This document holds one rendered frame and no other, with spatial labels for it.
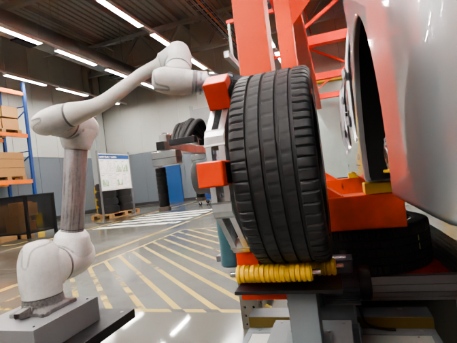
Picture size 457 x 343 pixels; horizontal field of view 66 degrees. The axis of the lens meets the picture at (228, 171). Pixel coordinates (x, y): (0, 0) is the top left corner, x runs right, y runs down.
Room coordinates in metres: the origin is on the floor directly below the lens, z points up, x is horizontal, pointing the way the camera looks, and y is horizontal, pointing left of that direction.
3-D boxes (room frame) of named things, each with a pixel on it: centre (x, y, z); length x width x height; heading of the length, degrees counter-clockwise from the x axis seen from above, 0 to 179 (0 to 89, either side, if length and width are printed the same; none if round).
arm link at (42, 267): (1.46, 0.81, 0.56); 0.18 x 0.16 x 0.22; 168
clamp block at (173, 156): (1.19, 0.20, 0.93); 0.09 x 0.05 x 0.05; 73
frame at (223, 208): (1.30, -0.05, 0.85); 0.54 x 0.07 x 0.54; 163
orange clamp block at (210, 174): (0.99, 0.04, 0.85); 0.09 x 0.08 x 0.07; 163
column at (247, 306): (1.99, -0.04, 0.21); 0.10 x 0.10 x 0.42; 73
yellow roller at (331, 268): (1.25, -0.21, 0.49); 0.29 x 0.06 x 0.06; 73
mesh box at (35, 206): (8.40, 5.01, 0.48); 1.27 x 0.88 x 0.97; 71
